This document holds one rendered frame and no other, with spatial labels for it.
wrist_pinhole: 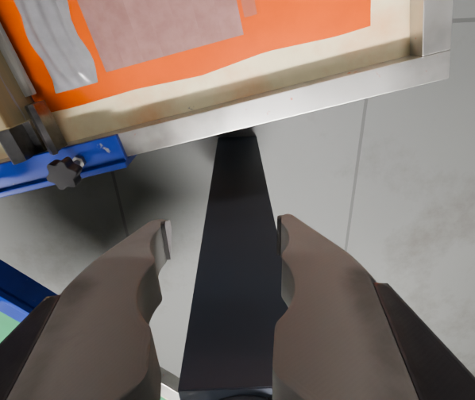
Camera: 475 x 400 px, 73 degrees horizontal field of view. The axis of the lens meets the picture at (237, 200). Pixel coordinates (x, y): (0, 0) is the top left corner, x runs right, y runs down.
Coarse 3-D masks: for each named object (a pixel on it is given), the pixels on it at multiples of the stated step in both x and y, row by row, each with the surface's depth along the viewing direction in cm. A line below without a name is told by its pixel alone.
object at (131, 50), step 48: (0, 0) 43; (96, 0) 44; (144, 0) 44; (192, 0) 44; (288, 0) 44; (336, 0) 44; (96, 48) 46; (144, 48) 46; (192, 48) 46; (240, 48) 46; (48, 96) 49; (96, 96) 49
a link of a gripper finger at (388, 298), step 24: (384, 288) 8; (384, 312) 8; (408, 312) 7; (408, 336) 7; (432, 336) 7; (408, 360) 6; (432, 360) 6; (456, 360) 6; (432, 384) 6; (456, 384) 6
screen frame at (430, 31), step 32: (416, 0) 42; (448, 0) 41; (416, 32) 44; (448, 32) 43; (384, 64) 45; (416, 64) 44; (448, 64) 44; (256, 96) 48; (288, 96) 46; (320, 96) 46; (352, 96) 46; (128, 128) 50; (160, 128) 48; (192, 128) 48; (224, 128) 48; (0, 160) 53
